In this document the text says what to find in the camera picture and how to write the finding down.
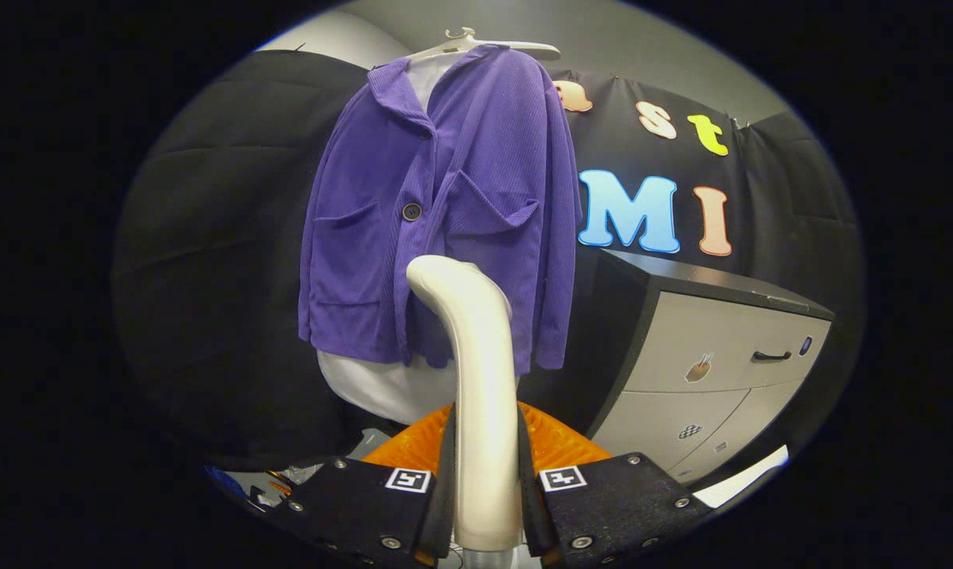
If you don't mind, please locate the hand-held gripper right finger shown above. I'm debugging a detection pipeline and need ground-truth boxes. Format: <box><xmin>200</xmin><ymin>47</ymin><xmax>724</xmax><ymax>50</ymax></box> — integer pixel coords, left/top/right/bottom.
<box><xmin>518</xmin><ymin>401</ymin><xmax>714</xmax><ymax>568</ymax></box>

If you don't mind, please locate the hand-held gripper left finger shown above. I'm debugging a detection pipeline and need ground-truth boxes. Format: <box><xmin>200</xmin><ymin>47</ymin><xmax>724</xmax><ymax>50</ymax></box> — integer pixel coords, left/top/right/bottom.
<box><xmin>271</xmin><ymin>401</ymin><xmax>458</xmax><ymax>568</ymax></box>

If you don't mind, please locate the grey garment steamer hose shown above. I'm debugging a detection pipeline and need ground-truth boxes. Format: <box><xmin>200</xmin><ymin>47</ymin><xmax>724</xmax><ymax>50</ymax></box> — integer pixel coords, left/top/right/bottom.
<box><xmin>454</xmin><ymin>548</ymin><xmax>517</xmax><ymax>569</ymax></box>

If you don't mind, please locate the white garment steamer head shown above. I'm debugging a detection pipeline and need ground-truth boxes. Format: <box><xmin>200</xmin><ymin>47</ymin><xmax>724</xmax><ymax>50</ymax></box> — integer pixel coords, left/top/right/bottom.
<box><xmin>406</xmin><ymin>254</ymin><xmax>523</xmax><ymax>552</ymax></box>

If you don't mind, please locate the purple corduroy jacket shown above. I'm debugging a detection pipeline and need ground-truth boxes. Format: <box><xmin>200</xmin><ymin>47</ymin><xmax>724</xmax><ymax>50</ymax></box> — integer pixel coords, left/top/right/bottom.
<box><xmin>298</xmin><ymin>44</ymin><xmax>584</xmax><ymax>376</ymax></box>

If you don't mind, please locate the white plastic clothes hanger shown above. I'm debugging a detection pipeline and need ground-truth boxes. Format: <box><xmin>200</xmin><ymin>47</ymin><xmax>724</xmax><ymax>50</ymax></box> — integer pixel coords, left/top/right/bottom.
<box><xmin>408</xmin><ymin>27</ymin><xmax>562</xmax><ymax>64</ymax></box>

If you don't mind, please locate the blue cloth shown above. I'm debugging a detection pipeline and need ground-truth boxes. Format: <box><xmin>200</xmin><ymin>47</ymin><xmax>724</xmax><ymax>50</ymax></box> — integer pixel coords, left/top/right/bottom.
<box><xmin>206</xmin><ymin>466</ymin><xmax>248</xmax><ymax>497</ymax></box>

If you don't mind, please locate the grey cabinet with dark top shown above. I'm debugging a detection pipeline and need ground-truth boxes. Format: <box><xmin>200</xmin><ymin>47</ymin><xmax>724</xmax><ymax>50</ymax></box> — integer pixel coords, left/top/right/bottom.
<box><xmin>583</xmin><ymin>249</ymin><xmax>835</xmax><ymax>484</ymax></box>

